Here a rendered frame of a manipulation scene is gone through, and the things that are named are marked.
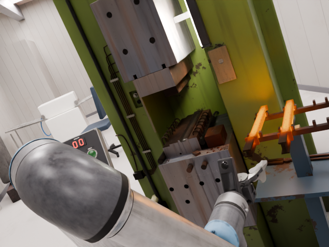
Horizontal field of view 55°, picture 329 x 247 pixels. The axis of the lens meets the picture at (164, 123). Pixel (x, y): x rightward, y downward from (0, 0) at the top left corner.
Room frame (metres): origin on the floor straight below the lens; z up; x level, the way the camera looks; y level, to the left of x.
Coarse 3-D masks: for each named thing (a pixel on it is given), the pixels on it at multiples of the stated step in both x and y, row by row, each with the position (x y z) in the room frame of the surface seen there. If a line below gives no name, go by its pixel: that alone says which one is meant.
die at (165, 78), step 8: (176, 64) 1.61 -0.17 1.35; (184, 64) 1.72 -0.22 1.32; (192, 64) 1.86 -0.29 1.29; (160, 72) 1.52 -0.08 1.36; (168, 72) 1.50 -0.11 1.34; (176, 72) 1.57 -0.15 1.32; (184, 72) 1.68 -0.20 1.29; (136, 80) 1.57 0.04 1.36; (144, 80) 1.55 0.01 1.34; (152, 80) 1.54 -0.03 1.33; (160, 80) 1.52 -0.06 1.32; (168, 80) 1.51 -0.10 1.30; (176, 80) 1.53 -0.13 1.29; (136, 88) 1.58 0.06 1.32; (144, 88) 1.56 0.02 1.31; (152, 88) 1.54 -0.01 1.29; (160, 88) 1.53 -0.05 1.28; (144, 96) 1.57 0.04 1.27
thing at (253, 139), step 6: (264, 108) 1.36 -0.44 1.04; (258, 114) 1.32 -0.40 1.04; (264, 114) 1.31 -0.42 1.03; (258, 120) 1.25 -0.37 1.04; (258, 126) 1.19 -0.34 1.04; (252, 132) 1.16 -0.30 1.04; (246, 138) 1.11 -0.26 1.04; (252, 138) 1.10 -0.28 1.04; (246, 144) 1.07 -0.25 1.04; (252, 144) 1.05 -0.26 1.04; (258, 144) 1.09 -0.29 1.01; (246, 150) 1.03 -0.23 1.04; (252, 150) 1.05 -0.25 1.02; (246, 156) 1.03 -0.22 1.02; (252, 156) 1.02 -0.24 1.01
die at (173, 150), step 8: (200, 112) 1.85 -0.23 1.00; (208, 112) 1.82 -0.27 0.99; (184, 120) 1.90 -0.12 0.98; (176, 128) 1.80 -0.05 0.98; (184, 128) 1.71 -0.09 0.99; (192, 128) 1.63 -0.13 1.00; (176, 136) 1.64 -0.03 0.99; (192, 136) 1.53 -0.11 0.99; (168, 144) 1.60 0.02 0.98; (176, 144) 1.54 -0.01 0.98; (184, 144) 1.53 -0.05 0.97; (192, 144) 1.51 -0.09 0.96; (168, 152) 1.57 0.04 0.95; (176, 152) 1.55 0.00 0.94; (184, 152) 1.53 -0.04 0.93
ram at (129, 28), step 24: (120, 0) 1.53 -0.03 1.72; (144, 0) 1.49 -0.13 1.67; (168, 0) 1.68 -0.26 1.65; (120, 24) 1.55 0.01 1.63; (144, 24) 1.51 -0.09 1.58; (168, 24) 1.55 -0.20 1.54; (120, 48) 1.57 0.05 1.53; (144, 48) 1.53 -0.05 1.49; (168, 48) 1.48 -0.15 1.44; (192, 48) 1.79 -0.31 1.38; (120, 72) 1.60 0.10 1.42; (144, 72) 1.55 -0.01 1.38
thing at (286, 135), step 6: (288, 102) 1.31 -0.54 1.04; (288, 108) 1.24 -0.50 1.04; (288, 114) 1.18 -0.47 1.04; (288, 120) 1.13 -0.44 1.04; (282, 126) 1.10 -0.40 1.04; (288, 126) 1.08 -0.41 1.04; (282, 132) 1.03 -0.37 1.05; (288, 132) 1.02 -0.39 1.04; (282, 138) 0.98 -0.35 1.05; (288, 138) 1.02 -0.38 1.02; (282, 144) 0.96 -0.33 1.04; (288, 144) 1.00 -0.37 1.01; (282, 150) 0.96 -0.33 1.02; (288, 150) 0.96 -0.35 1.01
